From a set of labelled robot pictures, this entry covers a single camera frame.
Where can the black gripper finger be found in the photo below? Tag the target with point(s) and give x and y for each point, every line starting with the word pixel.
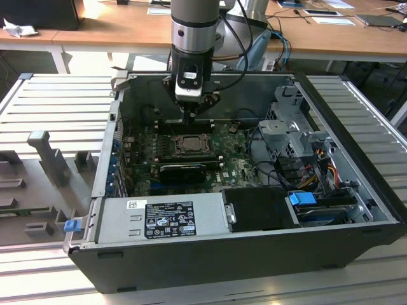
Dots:
pixel 210 101
pixel 168 84

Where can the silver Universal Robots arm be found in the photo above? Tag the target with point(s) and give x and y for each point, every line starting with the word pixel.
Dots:
pixel 194 28

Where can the black RAM slot bank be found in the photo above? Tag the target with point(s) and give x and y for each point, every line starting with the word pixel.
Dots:
pixel 171 127
pixel 190 158

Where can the CPU socket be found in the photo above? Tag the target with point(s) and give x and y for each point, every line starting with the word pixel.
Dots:
pixel 192 153

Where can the round coin battery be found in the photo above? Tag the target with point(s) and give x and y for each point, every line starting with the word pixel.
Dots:
pixel 234 127

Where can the white labelled box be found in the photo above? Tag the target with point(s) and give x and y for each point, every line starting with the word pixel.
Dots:
pixel 269 66

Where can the green motherboard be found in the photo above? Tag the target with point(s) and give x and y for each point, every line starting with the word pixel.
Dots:
pixel 235 165

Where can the grey metal drive cage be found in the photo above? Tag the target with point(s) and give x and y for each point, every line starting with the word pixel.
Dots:
pixel 276 133

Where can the white paper with blue edge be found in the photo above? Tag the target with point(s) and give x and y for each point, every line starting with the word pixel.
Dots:
pixel 157 11

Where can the black card module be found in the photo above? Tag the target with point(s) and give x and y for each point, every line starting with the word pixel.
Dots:
pixel 182 174

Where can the long wooden desk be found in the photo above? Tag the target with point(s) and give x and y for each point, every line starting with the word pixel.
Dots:
pixel 95 36

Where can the small black desk object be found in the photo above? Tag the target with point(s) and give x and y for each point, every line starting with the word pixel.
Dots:
pixel 122 2

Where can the blue booklet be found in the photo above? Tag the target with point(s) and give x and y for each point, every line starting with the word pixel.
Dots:
pixel 291 3

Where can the black plastic air shroud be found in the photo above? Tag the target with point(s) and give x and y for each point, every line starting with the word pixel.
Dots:
pixel 254 209

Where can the white flat phone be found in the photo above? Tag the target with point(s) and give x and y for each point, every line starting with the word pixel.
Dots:
pixel 321 12

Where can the hard disk in blue carrier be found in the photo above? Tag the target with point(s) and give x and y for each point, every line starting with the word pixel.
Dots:
pixel 302 199

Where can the white paper sheet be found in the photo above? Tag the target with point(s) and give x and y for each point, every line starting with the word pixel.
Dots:
pixel 334 21

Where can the large black box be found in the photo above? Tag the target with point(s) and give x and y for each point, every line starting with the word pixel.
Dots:
pixel 41 14

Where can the grey power supply unit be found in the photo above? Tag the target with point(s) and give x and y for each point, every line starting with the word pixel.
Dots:
pixel 117 222

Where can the short wooden desk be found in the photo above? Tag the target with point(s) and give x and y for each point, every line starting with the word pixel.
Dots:
pixel 25 43

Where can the plain white paper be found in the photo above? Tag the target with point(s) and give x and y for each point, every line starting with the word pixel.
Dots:
pixel 340 4

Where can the crumpled white paper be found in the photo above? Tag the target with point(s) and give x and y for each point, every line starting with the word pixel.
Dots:
pixel 19 29

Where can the black open PC case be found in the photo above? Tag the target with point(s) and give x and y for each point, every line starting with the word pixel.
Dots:
pixel 190 263

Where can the blue plastic case clip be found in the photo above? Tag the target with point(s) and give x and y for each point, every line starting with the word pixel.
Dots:
pixel 71 226

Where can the grey parts rack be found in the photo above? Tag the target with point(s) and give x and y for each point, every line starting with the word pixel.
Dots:
pixel 38 197

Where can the dark flat notebook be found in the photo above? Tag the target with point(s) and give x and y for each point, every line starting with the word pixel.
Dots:
pixel 378 20

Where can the black-faced white wrist camera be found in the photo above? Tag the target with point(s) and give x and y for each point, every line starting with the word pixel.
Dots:
pixel 189 92

